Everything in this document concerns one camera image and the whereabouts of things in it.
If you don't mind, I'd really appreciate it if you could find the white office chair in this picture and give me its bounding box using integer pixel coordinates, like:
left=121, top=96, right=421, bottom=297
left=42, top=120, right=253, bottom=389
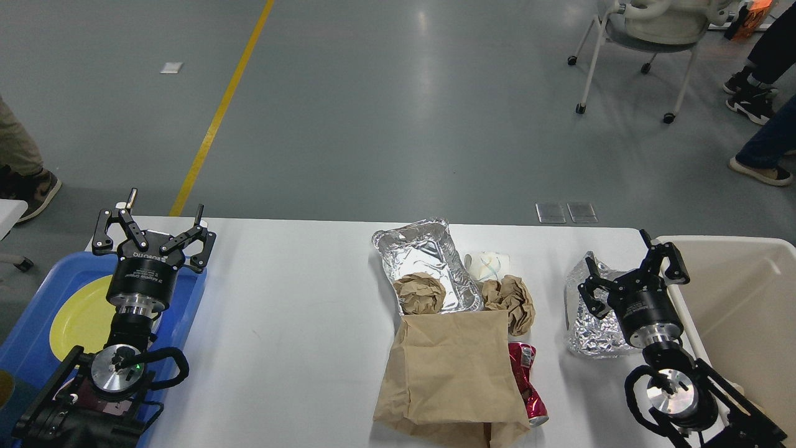
left=567, top=1, right=740, bottom=124

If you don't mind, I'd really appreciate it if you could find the metal floor plate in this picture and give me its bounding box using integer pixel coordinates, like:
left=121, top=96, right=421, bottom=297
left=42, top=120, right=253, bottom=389
left=567, top=202, right=599, bottom=224
left=535, top=202, right=568, bottom=224

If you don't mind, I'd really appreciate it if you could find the yellow plate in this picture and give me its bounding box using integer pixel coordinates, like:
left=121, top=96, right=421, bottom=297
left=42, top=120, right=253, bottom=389
left=49, top=275, right=116, bottom=361

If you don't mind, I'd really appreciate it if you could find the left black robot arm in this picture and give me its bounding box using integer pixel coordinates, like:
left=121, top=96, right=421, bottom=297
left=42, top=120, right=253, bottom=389
left=11, top=189, right=216, bottom=447

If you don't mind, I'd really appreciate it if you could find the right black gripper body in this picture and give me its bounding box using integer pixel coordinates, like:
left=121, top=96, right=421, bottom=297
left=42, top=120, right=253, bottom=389
left=608, top=271, right=684, bottom=348

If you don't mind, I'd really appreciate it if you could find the dark teal mug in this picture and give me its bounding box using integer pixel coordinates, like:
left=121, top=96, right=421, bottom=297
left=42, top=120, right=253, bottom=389
left=1, top=370, right=39, bottom=437

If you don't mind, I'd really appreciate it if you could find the person in khaki trousers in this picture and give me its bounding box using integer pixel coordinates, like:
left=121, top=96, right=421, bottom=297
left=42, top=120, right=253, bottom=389
left=1, top=100, right=62, bottom=224

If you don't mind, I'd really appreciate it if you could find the aluminium foil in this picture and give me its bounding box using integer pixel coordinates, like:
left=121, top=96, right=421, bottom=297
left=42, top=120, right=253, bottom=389
left=565, top=259, right=641, bottom=359

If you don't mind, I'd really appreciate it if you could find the person in black sneakers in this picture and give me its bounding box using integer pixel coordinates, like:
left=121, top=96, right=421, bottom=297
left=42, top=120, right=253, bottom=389
left=722, top=5, right=795, bottom=126

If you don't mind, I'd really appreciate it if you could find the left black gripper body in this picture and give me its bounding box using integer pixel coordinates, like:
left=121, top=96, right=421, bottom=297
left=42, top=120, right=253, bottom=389
left=107, top=231, right=184, bottom=312

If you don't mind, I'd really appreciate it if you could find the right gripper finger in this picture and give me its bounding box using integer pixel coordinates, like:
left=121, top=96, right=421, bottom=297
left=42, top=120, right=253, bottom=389
left=639, top=229, right=690, bottom=284
left=578, top=256, right=641, bottom=320

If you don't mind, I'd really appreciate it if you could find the crumpled brown paper wad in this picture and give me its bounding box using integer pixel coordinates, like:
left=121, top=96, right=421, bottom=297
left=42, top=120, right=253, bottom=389
left=481, top=274, right=535, bottom=337

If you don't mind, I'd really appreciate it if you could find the crumpled brown paper ball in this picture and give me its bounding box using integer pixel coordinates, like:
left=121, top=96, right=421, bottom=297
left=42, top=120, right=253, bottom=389
left=392, top=273, right=447, bottom=315

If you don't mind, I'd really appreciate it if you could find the dark bag on floor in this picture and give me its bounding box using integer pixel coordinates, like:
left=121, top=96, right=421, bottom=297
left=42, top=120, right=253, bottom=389
left=724, top=1, right=778, bottom=42

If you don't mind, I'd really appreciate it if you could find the brown paper bag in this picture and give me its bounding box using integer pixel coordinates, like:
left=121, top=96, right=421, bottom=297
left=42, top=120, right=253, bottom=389
left=373, top=310, right=530, bottom=447

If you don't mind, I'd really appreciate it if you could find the aluminium foil tray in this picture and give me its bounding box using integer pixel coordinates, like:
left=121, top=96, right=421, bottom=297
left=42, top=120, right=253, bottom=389
left=372, top=218, right=483, bottom=313

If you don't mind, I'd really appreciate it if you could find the white side table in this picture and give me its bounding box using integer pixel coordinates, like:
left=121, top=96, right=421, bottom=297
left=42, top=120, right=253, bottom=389
left=1, top=199, right=34, bottom=272

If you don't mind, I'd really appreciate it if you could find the crushed red can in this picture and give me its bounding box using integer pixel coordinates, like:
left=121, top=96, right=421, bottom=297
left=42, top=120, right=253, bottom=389
left=508, top=341, right=549, bottom=428

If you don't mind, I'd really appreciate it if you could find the beige plastic bin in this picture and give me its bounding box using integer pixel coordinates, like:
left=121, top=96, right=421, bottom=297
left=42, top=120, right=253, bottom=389
left=660, top=235, right=795, bottom=447

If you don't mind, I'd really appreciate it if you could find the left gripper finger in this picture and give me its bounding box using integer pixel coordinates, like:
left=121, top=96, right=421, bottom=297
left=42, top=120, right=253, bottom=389
left=91, top=189, right=150, bottom=259
left=165, top=204, right=216, bottom=273

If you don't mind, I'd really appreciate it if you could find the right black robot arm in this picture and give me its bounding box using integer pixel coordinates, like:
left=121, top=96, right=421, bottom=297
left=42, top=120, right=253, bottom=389
left=577, top=230, right=787, bottom=447

